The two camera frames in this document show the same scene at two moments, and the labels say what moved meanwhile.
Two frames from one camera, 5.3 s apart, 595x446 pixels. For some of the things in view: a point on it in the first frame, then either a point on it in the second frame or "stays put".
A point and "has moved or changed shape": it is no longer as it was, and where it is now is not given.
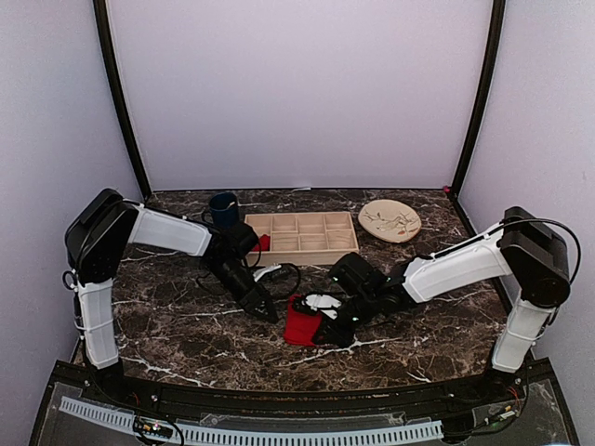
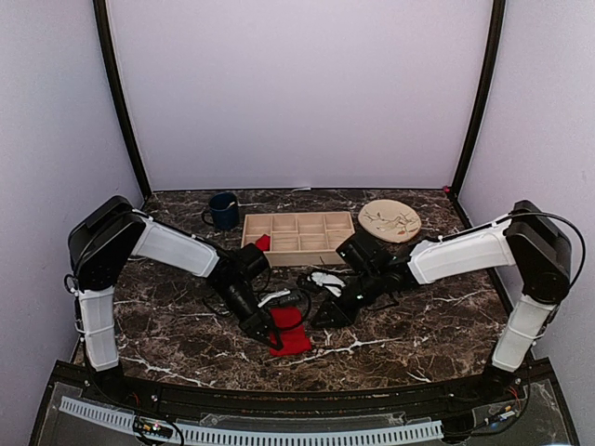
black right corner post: (496, 45) stays put
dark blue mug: (224, 209) stays put
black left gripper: (257, 295) -> (257, 322)
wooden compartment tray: (303, 237) stays put
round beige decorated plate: (390, 220) stays put
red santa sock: (301, 328) has moved or changed shape
